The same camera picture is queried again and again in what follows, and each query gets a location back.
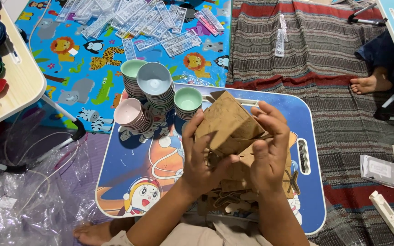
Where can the colourful animal play mat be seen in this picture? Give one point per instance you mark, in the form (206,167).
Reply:
(91,85)

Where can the purple floor mat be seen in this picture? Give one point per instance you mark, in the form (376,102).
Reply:
(87,164)

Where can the grey white packet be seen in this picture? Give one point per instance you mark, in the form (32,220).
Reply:
(378,169)

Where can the person's left hand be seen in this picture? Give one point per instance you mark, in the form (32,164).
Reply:
(197,167)

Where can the large white long box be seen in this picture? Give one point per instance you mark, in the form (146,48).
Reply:
(390,217)

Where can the pile of flat cardboard pieces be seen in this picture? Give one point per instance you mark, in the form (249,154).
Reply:
(241,169)

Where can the tall stack of green bowls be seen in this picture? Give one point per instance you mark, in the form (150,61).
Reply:
(131,73)

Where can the person's beige clothing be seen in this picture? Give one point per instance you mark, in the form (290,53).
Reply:
(190,237)

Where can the stack of grey bowls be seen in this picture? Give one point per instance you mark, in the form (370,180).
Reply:
(154,83)

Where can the brown cardboard box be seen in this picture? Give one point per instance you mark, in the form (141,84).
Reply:
(229,123)

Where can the short stack of green bowls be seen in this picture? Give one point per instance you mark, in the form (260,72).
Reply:
(187,100)

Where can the person's right hand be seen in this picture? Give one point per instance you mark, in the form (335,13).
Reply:
(272,160)

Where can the striped woven rug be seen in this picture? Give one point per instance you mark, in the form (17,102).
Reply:
(320,102)

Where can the stack of pink bowls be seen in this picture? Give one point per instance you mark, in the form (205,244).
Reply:
(130,114)

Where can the heap of clear plastic bags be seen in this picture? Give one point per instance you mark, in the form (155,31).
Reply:
(19,205)

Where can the single clear plastic packet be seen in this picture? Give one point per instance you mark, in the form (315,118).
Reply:
(280,41)

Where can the wooden folding lap table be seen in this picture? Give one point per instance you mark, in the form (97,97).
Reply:
(19,85)

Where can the blue cartoon lap table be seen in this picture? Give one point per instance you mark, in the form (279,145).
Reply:
(132,164)

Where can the person's bare foot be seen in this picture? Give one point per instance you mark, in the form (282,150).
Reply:
(92,234)

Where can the pile of clear plastic packets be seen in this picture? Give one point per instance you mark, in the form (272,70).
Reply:
(139,20)

